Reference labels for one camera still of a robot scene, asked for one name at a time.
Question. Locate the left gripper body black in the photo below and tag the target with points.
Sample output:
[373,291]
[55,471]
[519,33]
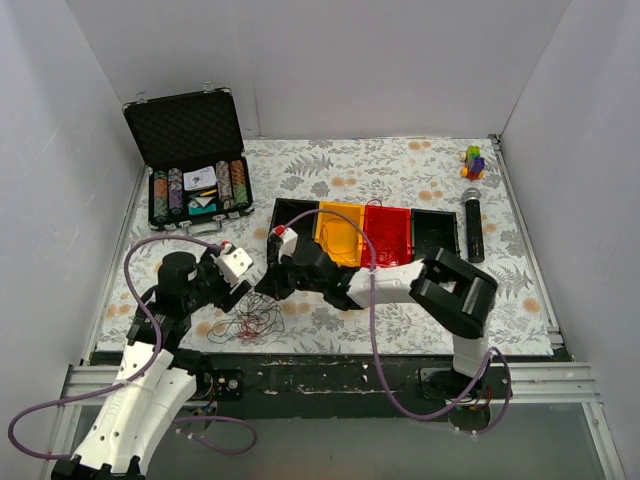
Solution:
[223,291]

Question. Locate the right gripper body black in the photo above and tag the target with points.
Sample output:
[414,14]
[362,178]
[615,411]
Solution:
[279,279]

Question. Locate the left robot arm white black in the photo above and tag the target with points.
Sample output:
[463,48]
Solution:
[156,377]

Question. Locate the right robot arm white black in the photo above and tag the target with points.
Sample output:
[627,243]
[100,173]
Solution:
[452,291]

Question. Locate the left black bin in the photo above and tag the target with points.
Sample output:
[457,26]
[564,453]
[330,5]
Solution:
[285,210]

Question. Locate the black bin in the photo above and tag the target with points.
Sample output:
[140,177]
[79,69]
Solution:
[285,210]
[433,228]

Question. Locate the yellow bin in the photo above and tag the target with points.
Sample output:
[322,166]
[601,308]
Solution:
[337,237]

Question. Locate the teal card box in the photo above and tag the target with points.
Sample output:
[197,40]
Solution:
[202,205]

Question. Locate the playing card deck white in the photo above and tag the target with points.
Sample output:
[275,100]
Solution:
[200,179]

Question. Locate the red bin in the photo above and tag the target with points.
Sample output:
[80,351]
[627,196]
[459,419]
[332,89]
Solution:
[389,232]

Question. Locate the black poker chip case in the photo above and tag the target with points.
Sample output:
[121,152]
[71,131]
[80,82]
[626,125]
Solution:
[187,132]

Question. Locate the right black bin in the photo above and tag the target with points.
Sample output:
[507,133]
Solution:
[433,228]

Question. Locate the black microphone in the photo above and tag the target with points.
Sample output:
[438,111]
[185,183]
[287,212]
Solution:
[474,234]

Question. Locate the floral table mat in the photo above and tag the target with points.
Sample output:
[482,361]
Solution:
[408,173]

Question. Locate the colourful toy block train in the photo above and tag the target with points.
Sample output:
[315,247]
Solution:
[473,163]

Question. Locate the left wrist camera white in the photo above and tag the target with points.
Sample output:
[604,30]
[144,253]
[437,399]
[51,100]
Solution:
[233,262]

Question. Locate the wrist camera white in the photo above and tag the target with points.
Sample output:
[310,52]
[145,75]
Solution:
[233,262]
[282,241]

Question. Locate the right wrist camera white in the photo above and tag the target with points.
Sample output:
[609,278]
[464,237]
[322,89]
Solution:
[282,241]

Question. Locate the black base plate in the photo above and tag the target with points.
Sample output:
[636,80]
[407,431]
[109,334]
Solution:
[255,386]

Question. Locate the aluminium rail frame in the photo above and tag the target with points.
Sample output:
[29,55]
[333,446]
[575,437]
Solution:
[533,383]

